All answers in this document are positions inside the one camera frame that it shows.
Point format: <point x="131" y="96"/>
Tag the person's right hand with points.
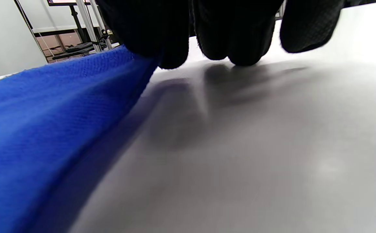
<point x="233" y="29"/>

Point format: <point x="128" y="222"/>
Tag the blue towel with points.
<point x="45" y="129"/>

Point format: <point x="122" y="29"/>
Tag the computer monitor on stand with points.
<point x="64" y="2"/>

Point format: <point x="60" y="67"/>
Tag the white partition panel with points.
<point x="6" y="38"/>

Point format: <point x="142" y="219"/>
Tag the aluminium frame post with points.
<point x="85" y="22"/>

